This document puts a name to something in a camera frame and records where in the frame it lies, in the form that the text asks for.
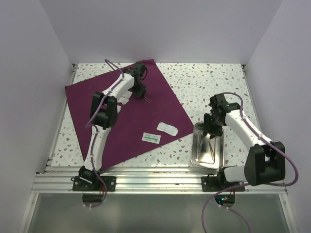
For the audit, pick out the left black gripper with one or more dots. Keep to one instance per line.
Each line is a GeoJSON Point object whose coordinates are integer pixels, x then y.
{"type": "Point", "coordinates": [141, 92]}

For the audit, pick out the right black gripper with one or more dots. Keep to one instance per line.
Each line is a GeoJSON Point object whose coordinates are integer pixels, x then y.
{"type": "Point", "coordinates": [208, 129]}

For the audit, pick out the steel scalpel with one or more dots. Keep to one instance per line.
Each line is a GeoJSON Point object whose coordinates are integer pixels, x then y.
{"type": "Point", "coordinates": [213, 150]}

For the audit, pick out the clear plastic syringe packet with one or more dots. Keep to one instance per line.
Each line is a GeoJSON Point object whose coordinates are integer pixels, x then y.
{"type": "Point", "coordinates": [169, 129]}

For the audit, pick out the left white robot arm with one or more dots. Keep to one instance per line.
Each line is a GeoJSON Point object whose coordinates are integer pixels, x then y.
{"type": "Point", "coordinates": [103, 117]}

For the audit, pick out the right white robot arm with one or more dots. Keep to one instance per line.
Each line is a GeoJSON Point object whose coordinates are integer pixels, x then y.
{"type": "Point", "coordinates": [265, 162]}

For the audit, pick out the steel instrument tray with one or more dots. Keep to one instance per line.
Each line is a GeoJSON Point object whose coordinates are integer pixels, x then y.
{"type": "Point", "coordinates": [201, 153]}

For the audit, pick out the purple cloth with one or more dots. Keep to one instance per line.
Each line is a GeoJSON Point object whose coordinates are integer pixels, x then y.
{"type": "Point", "coordinates": [135, 118]}

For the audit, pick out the green white suture packet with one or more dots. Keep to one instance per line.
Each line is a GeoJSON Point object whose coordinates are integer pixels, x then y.
{"type": "Point", "coordinates": [152, 138]}

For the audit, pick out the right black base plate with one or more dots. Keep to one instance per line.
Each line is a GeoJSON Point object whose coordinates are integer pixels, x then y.
{"type": "Point", "coordinates": [215, 183]}

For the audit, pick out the aluminium frame rail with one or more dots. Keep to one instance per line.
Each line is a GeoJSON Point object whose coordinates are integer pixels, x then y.
{"type": "Point", "coordinates": [129, 180]}

